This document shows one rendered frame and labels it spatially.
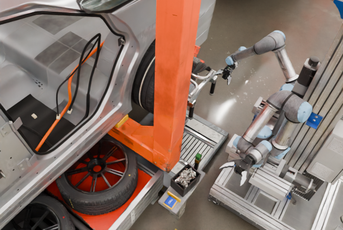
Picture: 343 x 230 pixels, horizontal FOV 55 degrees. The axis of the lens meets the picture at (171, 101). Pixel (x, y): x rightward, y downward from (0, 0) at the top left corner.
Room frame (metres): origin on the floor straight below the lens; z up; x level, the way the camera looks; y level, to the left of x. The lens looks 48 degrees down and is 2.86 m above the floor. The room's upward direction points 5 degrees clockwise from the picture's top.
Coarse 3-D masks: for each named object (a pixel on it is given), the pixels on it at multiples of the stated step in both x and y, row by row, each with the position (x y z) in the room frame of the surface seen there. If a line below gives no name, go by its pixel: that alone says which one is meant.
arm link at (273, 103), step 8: (272, 96) 1.40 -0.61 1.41; (280, 96) 1.37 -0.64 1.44; (272, 104) 1.35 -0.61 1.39; (280, 104) 1.34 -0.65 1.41; (264, 112) 1.33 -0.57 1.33; (272, 112) 1.33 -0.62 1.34; (256, 120) 1.31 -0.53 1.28; (264, 120) 1.30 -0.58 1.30; (248, 128) 1.29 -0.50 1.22; (256, 128) 1.27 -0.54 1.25; (248, 136) 1.24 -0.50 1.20; (256, 136) 1.25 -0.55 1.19; (240, 144) 1.21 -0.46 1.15; (248, 144) 1.21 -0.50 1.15
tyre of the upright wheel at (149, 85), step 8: (152, 48) 2.05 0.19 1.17; (144, 56) 1.99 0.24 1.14; (152, 56) 1.99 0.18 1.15; (144, 64) 1.93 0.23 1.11; (152, 64) 1.92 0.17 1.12; (136, 72) 1.89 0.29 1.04; (144, 72) 1.88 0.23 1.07; (152, 72) 1.86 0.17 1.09; (136, 80) 1.86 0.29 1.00; (144, 80) 1.84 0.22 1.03; (152, 80) 1.82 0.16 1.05; (136, 88) 1.83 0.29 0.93; (144, 88) 1.80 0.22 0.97; (152, 88) 1.78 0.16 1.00; (136, 96) 1.82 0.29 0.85; (144, 96) 1.78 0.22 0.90; (152, 96) 1.76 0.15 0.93; (136, 104) 1.88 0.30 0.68; (144, 104) 1.78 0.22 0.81; (152, 104) 1.76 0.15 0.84; (152, 112) 1.77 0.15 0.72
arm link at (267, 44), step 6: (258, 42) 2.09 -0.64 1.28; (264, 42) 2.06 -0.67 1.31; (270, 42) 2.06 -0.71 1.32; (246, 48) 2.16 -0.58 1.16; (252, 48) 2.09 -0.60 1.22; (258, 48) 2.05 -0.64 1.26; (264, 48) 2.03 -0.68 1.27; (270, 48) 2.04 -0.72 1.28; (234, 54) 2.21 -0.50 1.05; (240, 54) 2.15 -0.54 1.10; (246, 54) 2.11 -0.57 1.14; (252, 54) 2.08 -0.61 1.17; (258, 54) 2.05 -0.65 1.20; (228, 60) 2.19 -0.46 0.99; (234, 60) 2.18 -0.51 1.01; (240, 60) 2.16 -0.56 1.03
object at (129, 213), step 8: (160, 176) 1.37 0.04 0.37; (152, 184) 1.28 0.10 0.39; (144, 192) 1.21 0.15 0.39; (136, 200) 1.13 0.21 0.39; (144, 200) 1.19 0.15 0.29; (128, 208) 1.07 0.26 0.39; (136, 208) 1.10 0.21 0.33; (120, 216) 1.00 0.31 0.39; (128, 216) 1.02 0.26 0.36; (112, 224) 0.93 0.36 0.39; (120, 224) 0.94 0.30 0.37
